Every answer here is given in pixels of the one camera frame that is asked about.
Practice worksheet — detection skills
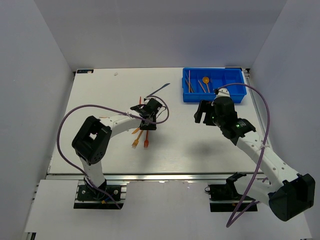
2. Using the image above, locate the red plastic fork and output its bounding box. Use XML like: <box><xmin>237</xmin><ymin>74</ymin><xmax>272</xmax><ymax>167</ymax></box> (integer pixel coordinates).
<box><xmin>143</xmin><ymin>130</ymin><xmax>149</xmax><ymax>150</ymax></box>

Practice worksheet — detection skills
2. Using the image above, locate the orange plastic fork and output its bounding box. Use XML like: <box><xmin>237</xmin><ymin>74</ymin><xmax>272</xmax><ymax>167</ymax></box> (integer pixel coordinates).
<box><xmin>131</xmin><ymin>130</ymin><xmax>143</xmax><ymax>149</ymax></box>

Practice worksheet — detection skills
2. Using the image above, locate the orange chopstick diagonal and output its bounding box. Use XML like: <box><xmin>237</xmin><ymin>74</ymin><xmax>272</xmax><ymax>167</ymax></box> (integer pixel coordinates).
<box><xmin>188</xmin><ymin>70</ymin><xmax>192</xmax><ymax>93</ymax></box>

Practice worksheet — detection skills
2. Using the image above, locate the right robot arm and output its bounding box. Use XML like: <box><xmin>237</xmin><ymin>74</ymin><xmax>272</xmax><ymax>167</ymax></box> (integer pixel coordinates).
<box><xmin>194</xmin><ymin>96</ymin><xmax>316</xmax><ymax>222</ymax></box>

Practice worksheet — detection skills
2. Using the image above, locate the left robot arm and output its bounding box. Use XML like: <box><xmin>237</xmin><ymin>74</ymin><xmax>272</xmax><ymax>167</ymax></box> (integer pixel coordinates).
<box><xmin>71</xmin><ymin>97</ymin><xmax>168</xmax><ymax>200</ymax></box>

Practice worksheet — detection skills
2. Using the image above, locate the dark blue plastic knife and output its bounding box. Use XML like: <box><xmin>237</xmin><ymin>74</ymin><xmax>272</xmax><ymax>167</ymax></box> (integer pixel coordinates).
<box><xmin>146</xmin><ymin>83</ymin><xmax>170</xmax><ymax>98</ymax></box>

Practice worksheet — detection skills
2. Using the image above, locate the blue compartment tray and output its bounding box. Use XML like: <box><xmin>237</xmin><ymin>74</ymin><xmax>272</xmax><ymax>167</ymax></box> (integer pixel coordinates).
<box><xmin>182</xmin><ymin>67</ymin><xmax>247</xmax><ymax>104</ymax></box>

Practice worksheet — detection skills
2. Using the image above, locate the dark label sticker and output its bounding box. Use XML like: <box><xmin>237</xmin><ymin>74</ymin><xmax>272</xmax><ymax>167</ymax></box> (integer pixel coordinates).
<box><xmin>76</xmin><ymin>69</ymin><xmax>94</xmax><ymax>74</ymax></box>

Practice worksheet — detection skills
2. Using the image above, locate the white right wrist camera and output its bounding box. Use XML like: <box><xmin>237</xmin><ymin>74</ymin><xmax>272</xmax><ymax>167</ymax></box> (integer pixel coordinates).
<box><xmin>214</xmin><ymin>88</ymin><xmax>230</xmax><ymax>99</ymax></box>

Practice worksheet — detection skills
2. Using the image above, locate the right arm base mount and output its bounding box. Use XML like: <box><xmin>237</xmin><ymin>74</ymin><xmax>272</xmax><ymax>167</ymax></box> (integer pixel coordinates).
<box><xmin>204</xmin><ymin>172</ymin><xmax>247</xmax><ymax>213</ymax></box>

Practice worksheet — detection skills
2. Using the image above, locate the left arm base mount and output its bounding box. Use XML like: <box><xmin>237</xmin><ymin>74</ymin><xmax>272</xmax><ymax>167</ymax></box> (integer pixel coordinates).
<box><xmin>73</xmin><ymin>183</ymin><xmax>127</xmax><ymax>210</ymax></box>

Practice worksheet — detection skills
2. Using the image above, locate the aluminium table rail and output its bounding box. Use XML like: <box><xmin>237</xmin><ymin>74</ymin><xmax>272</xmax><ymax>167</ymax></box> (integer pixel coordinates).
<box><xmin>47</xmin><ymin>172</ymin><xmax>266</xmax><ymax>182</ymax></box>

